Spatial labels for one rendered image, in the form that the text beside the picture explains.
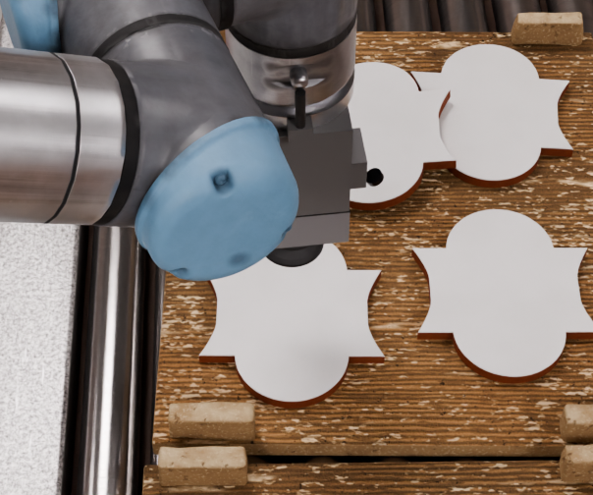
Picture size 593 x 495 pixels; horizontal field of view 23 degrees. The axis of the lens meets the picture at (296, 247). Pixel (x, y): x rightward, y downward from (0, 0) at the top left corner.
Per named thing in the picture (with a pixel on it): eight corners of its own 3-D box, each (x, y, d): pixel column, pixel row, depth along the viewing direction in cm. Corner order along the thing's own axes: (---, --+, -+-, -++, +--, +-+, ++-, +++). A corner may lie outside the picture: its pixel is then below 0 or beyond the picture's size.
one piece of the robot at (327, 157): (408, 87, 80) (393, 267, 92) (382, -19, 85) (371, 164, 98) (234, 103, 79) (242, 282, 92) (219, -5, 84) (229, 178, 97)
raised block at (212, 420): (167, 443, 97) (164, 421, 95) (169, 419, 99) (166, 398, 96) (255, 443, 97) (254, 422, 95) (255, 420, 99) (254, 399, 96)
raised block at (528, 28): (512, 47, 122) (514, 24, 120) (510, 31, 123) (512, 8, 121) (582, 47, 122) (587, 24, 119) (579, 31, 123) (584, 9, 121)
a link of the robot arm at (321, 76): (347, -37, 83) (368, 61, 78) (345, 22, 87) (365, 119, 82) (218, -27, 83) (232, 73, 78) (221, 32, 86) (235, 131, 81)
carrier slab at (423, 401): (153, 456, 99) (151, 443, 97) (186, 43, 124) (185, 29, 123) (660, 459, 99) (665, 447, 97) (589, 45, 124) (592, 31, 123)
